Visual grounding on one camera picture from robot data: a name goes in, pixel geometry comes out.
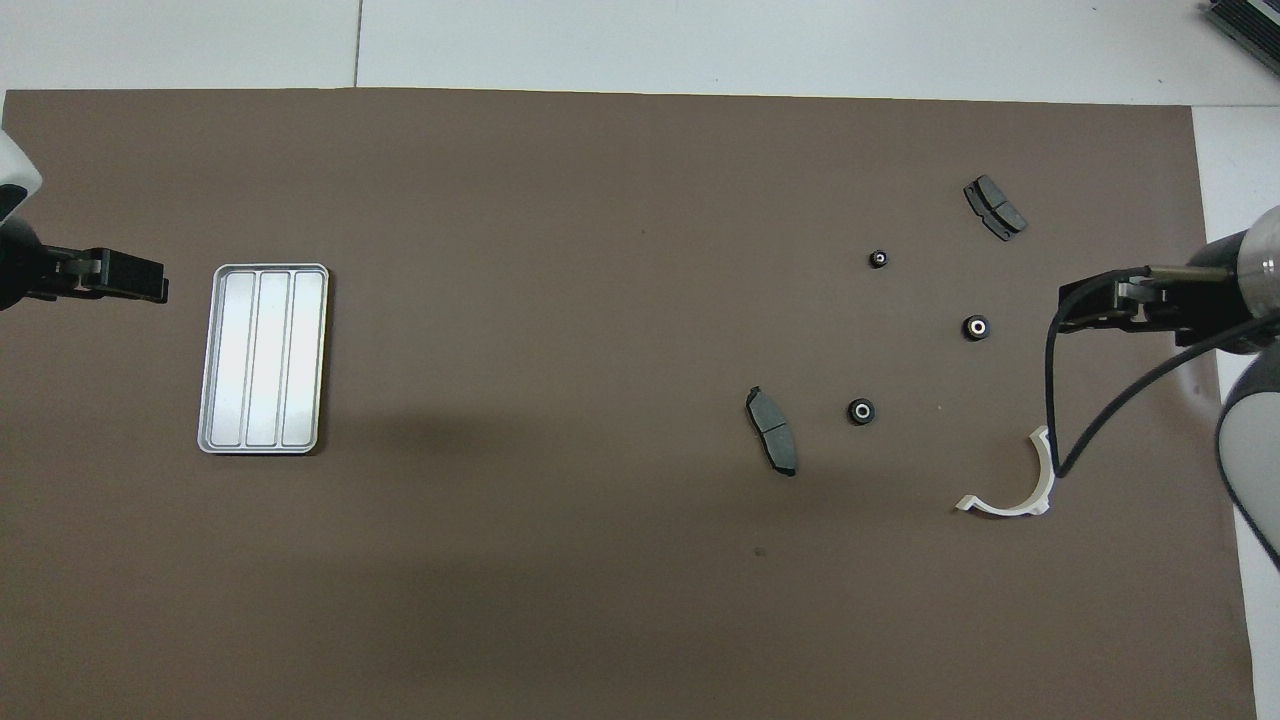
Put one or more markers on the white curved plastic bracket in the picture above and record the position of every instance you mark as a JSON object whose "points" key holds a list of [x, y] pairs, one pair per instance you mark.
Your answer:
{"points": [[1000, 509]]}

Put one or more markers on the brown table mat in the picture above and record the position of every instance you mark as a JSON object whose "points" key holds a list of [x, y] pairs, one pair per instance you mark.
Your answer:
{"points": [[600, 200]]}

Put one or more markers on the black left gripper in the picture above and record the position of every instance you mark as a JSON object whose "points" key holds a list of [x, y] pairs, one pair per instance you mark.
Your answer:
{"points": [[40, 275]]}

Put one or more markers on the long grey brake pad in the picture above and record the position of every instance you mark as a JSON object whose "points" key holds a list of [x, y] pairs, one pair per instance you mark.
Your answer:
{"points": [[770, 425]]}

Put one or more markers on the silver metal tray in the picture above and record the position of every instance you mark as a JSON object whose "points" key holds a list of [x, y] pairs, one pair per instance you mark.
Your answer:
{"points": [[265, 360]]}

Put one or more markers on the large black bearing gear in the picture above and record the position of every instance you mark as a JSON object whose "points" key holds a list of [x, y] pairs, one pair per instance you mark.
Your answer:
{"points": [[976, 327]]}

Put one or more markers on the short grey brake pad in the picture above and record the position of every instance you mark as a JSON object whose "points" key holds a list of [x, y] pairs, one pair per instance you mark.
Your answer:
{"points": [[995, 205]]}

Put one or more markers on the dark keyboard device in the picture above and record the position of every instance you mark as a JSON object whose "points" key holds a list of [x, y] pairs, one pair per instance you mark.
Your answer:
{"points": [[1250, 25]]}

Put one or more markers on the small black bearing gear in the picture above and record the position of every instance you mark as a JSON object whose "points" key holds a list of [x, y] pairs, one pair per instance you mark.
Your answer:
{"points": [[878, 259]]}

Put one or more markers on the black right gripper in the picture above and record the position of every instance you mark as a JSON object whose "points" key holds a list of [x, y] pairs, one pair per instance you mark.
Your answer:
{"points": [[1200, 320]]}

